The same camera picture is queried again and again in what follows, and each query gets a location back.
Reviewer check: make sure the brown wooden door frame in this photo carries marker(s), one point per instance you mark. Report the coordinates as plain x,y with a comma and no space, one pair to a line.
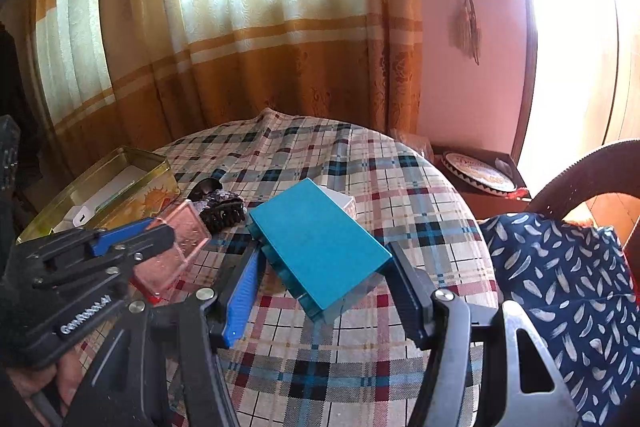
527,32

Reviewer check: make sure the gold tin box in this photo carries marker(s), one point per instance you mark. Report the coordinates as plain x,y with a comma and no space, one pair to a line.
150,202

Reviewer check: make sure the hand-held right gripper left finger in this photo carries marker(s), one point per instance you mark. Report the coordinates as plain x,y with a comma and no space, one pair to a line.
242,302

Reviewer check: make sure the person's left hand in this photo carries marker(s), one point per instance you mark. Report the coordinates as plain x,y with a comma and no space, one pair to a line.
65,377

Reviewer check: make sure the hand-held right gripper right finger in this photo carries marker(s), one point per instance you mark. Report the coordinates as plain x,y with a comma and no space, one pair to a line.
410,297

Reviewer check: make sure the orange and cream curtain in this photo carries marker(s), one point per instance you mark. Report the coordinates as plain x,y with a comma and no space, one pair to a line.
250,7

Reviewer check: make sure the white box with red seal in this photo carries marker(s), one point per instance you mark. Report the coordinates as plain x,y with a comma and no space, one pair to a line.
342,202

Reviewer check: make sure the pink case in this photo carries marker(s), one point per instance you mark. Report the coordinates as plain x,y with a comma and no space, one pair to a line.
185,237

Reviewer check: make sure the teal building block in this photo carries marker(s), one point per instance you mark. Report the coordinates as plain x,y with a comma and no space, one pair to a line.
315,237

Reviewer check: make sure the brown chair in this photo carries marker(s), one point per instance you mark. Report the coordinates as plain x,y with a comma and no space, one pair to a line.
575,177

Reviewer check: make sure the blue patterned cushion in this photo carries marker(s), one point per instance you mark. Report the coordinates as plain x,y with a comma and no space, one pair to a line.
560,297

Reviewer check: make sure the clear plastic bag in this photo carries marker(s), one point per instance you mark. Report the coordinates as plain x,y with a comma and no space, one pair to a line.
412,142

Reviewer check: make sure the black grey hair claw clip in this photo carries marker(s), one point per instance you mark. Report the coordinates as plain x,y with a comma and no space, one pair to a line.
222,212

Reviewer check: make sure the brown wooden side table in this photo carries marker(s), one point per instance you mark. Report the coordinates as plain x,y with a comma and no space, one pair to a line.
490,204

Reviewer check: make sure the decorative plate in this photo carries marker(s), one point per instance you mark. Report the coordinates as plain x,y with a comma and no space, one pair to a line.
477,172

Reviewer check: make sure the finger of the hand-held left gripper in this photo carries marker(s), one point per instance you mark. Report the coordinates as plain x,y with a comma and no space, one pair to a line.
120,237
150,242

